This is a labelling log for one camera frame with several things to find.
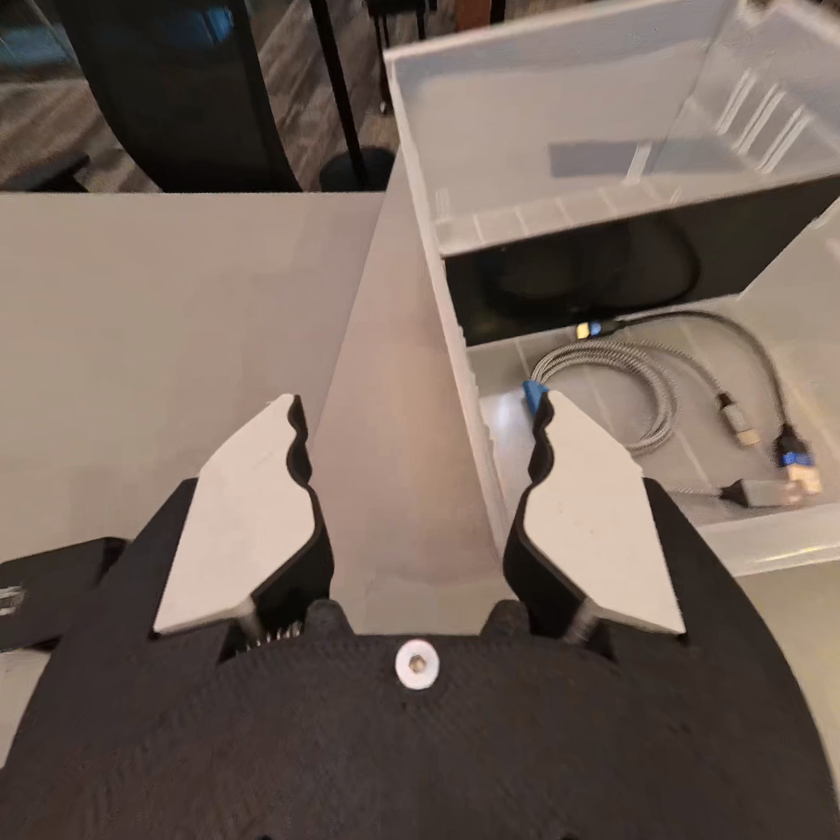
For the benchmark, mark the black pole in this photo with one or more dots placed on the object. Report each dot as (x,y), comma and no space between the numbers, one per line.
(338,79)

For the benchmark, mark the clear acrylic box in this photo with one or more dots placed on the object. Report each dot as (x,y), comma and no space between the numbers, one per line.
(590,98)

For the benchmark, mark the black office chair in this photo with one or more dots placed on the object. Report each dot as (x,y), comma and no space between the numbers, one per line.
(184,98)

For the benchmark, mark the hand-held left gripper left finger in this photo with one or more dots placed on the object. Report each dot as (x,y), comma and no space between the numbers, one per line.
(243,525)

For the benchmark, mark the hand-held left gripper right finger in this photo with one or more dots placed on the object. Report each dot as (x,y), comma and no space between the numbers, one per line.
(597,525)

